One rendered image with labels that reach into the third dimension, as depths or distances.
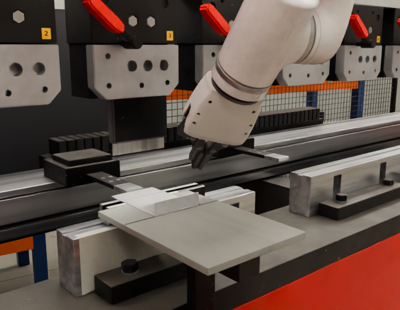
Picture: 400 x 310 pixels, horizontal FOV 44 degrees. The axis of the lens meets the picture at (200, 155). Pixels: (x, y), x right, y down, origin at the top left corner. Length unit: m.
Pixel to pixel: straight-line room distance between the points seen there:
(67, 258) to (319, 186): 0.60
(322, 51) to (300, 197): 0.53
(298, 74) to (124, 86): 0.40
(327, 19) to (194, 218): 0.34
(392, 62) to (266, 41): 0.72
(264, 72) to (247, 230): 0.22
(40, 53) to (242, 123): 0.29
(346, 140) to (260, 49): 1.09
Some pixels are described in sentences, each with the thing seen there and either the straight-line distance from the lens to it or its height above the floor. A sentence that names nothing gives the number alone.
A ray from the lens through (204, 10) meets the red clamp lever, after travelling 0.80.
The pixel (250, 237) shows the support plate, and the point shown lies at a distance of 0.67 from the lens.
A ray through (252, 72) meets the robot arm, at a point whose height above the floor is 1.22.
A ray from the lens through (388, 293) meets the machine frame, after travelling 1.27.
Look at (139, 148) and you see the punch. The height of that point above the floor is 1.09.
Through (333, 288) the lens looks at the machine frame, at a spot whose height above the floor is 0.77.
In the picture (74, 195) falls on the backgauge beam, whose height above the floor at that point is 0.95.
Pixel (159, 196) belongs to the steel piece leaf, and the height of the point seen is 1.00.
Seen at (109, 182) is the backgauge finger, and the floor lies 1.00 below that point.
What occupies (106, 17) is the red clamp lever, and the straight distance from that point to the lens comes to 0.69.
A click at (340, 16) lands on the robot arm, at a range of 0.68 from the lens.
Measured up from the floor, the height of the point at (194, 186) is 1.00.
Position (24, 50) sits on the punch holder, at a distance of 0.68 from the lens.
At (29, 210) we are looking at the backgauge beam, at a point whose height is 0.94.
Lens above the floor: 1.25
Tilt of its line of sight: 12 degrees down
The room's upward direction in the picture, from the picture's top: straight up
